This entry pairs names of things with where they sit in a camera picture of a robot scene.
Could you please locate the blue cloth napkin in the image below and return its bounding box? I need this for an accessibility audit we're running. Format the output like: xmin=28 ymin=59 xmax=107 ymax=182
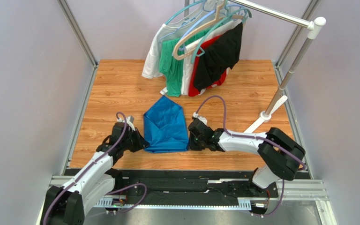
xmin=143 ymin=96 xmax=189 ymax=153

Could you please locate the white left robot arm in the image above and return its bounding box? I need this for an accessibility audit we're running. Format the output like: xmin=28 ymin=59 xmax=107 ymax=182
xmin=40 ymin=112 xmax=149 ymax=225

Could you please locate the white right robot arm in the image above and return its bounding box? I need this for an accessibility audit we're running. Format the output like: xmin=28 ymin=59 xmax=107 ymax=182
xmin=188 ymin=117 xmax=306 ymax=189

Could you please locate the red t-shirt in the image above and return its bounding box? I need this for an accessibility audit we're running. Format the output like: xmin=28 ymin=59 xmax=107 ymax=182
xmin=188 ymin=53 xmax=230 ymax=97

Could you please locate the white clothes rack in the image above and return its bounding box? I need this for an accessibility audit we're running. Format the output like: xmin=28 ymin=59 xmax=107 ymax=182
xmin=233 ymin=0 xmax=326 ymax=133

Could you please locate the white t-shirt middle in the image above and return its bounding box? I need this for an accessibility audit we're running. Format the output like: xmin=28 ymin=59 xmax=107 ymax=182
xmin=160 ymin=19 xmax=243 ymax=96

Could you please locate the white t-shirt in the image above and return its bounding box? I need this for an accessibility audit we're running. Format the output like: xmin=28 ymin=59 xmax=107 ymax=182
xmin=142 ymin=23 xmax=187 ymax=79
xmin=160 ymin=19 xmax=243 ymax=96

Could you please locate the black t-shirt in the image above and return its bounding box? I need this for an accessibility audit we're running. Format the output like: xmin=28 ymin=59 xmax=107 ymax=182
xmin=193 ymin=22 xmax=244 ymax=93

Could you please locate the green t-shirt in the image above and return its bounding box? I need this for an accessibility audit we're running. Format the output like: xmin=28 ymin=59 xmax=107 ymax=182
xmin=159 ymin=37 xmax=194 ymax=97

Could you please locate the blue plastic hanger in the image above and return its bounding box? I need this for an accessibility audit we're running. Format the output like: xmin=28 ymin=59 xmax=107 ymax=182
xmin=159 ymin=9 xmax=218 ymax=52

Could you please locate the white t-shirt left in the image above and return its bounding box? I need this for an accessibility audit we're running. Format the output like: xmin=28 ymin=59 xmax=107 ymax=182
xmin=142 ymin=23 xmax=187 ymax=79

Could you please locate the teal hanger left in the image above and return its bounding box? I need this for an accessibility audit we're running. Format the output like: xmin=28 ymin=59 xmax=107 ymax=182
xmin=165 ymin=0 xmax=206 ymax=25

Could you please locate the teal plastic hanger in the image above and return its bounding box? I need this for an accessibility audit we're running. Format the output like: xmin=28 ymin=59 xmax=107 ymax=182
xmin=182 ymin=19 xmax=242 ymax=64

